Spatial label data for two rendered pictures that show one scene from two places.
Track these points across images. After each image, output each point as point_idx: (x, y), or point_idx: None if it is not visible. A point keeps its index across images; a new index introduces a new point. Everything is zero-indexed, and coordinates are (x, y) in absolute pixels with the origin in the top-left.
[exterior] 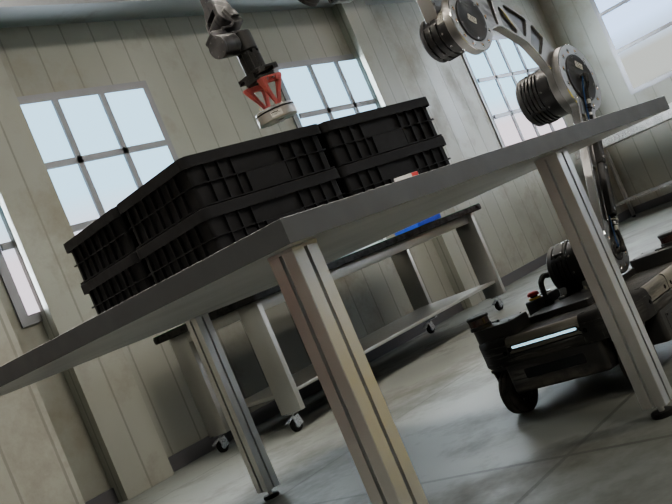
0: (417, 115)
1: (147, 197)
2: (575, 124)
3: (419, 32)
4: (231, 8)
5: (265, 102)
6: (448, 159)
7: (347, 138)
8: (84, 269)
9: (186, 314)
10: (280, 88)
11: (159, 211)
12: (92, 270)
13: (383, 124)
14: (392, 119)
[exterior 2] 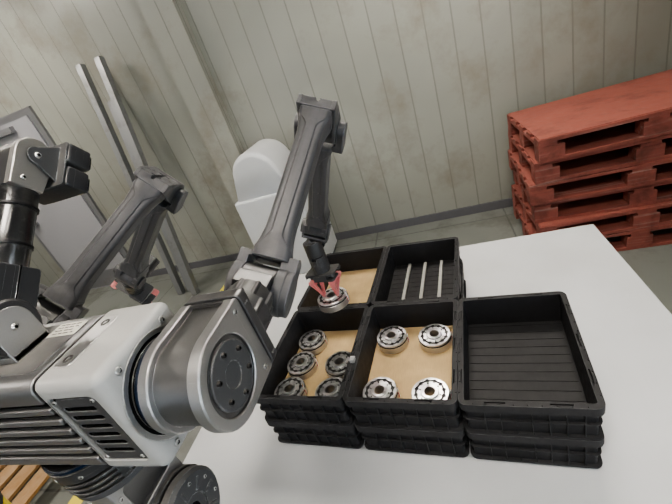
0: (265, 390)
1: (362, 255)
2: (194, 441)
3: (201, 465)
4: (301, 223)
5: (336, 289)
6: (275, 429)
7: (296, 332)
8: (450, 255)
9: None
10: (317, 290)
11: (360, 262)
12: (442, 258)
13: (281, 358)
14: (276, 365)
